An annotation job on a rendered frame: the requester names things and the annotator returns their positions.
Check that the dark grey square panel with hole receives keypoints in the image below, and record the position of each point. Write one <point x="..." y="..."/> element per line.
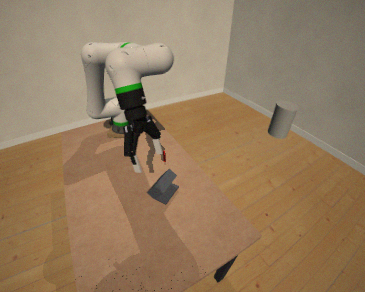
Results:
<point x="158" y="190"/>

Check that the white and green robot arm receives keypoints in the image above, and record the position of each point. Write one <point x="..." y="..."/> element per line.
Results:
<point x="125" y="67"/>

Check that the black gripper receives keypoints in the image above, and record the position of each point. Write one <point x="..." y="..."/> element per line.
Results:
<point x="139" y="122"/>

